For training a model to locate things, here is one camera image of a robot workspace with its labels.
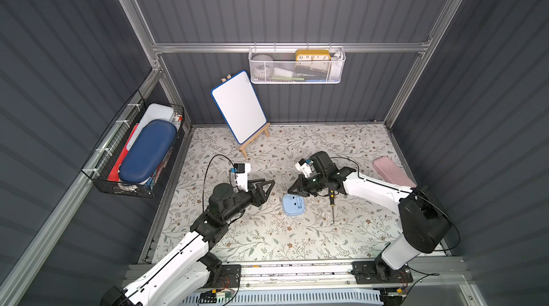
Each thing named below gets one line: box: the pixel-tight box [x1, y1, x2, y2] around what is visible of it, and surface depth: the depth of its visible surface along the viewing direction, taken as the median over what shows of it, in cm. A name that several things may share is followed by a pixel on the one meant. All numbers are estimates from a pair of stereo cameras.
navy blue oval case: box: [118, 119, 178, 185], surface depth 69 cm
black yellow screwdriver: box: [329, 189, 336, 224], surface depth 93 cm
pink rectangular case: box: [373, 155, 417, 189], surface depth 101 cm
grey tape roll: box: [250, 54, 276, 79], surface depth 89 cm
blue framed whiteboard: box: [210, 70, 268, 145], surface depth 96 cm
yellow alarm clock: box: [295, 49, 331, 62], surface depth 90 cm
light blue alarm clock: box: [283, 193, 306, 216], surface depth 88 cm
